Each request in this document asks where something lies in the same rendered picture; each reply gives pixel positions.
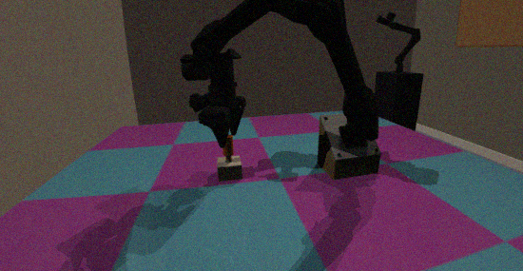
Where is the orange cylinder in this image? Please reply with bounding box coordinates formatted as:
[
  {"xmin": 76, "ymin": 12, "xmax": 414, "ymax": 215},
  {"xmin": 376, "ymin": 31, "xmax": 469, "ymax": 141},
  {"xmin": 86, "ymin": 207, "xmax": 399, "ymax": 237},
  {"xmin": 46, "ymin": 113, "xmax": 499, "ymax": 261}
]
[{"xmin": 223, "ymin": 135, "xmax": 234, "ymax": 156}]

